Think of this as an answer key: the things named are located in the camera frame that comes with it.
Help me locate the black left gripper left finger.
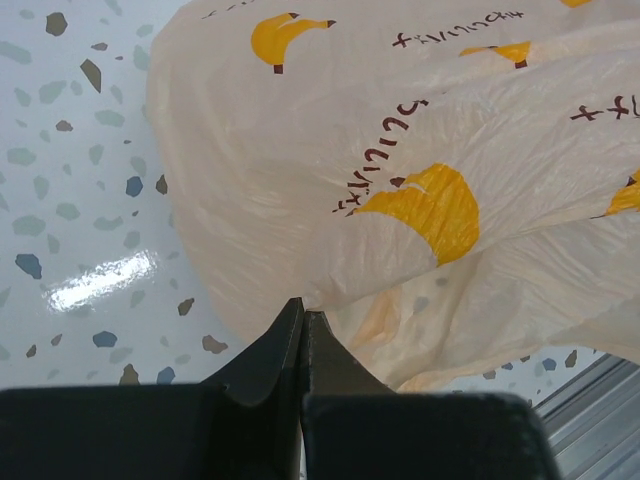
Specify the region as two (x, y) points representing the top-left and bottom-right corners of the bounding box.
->
(1, 299), (304, 479)

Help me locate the aluminium table frame rail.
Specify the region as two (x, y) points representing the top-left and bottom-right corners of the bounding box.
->
(536, 355), (640, 480)

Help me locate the banana print plastic bag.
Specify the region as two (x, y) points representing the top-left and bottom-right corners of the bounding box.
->
(146, 1), (639, 391)

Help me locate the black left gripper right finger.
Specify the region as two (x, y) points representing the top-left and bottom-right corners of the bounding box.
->
(301, 312), (561, 479)

